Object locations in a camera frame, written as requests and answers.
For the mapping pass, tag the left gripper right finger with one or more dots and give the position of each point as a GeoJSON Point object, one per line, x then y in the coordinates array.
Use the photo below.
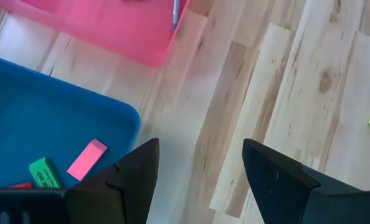
{"type": "Point", "coordinates": [275, 186]}

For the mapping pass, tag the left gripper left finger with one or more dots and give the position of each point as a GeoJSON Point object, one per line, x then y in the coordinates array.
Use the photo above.
{"type": "Point", "coordinates": [126, 186]}

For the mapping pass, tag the pink eraser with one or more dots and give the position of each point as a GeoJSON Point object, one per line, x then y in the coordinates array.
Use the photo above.
{"type": "Point", "coordinates": [87, 160]}

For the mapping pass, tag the green eraser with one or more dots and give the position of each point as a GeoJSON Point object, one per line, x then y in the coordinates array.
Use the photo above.
{"type": "Point", "coordinates": [45, 173]}

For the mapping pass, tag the red eraser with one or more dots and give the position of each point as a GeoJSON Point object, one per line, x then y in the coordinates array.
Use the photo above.
{"type": "Point", "coordinates": [21, 185]}

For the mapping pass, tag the blue plastic bin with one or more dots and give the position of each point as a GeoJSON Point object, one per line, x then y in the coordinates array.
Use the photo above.
{"type": "Point", "coordinates": [48, 118]}

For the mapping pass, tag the pink plastic bin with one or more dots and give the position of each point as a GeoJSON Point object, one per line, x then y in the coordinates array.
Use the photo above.
{"type": "Point", "coordinates": [110, 28]}

